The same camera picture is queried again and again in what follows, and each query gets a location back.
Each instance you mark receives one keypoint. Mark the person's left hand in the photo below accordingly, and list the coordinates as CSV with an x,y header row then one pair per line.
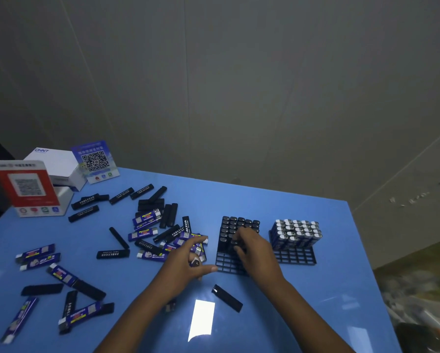
x,y
175,275

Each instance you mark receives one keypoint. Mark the person's right hand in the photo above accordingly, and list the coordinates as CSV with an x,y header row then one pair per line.
x,y
260,257

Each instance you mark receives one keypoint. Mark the blue silver-capped lighter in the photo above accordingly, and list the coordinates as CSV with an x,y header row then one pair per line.
x,y
195,262

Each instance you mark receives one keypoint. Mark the black grid tray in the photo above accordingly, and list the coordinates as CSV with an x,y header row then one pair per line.
x,y
223,262
293,257

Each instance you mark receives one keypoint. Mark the row of blue lighters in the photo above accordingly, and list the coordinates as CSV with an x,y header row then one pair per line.
x,y
297,233

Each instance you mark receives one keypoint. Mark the row of black lighters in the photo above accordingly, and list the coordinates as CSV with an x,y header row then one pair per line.
x,y
229,226

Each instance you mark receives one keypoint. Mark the black slim lighter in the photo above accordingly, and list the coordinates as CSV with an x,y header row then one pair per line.
x,y
227,298

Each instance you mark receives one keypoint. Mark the pile of mixed lighters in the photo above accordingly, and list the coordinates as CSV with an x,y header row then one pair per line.
x,y
146,218

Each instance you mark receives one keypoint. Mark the person's right forearm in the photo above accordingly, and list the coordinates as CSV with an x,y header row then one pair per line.
x,y
312,319

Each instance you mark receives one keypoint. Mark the person's left forearm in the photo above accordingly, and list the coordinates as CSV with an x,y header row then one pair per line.
x,y
131,323

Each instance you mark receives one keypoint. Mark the blue code sign stand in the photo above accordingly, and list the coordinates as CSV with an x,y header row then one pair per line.
x,y
94,161

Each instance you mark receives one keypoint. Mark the white cardboard box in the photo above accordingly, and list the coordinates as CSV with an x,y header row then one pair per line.
x,y
54,163

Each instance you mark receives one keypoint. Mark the crumpled clear plastic bags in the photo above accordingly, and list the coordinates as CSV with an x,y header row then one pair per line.
x,y
418,312

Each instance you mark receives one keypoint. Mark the red code sign stand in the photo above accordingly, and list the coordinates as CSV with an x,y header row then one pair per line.
x,y
21,187

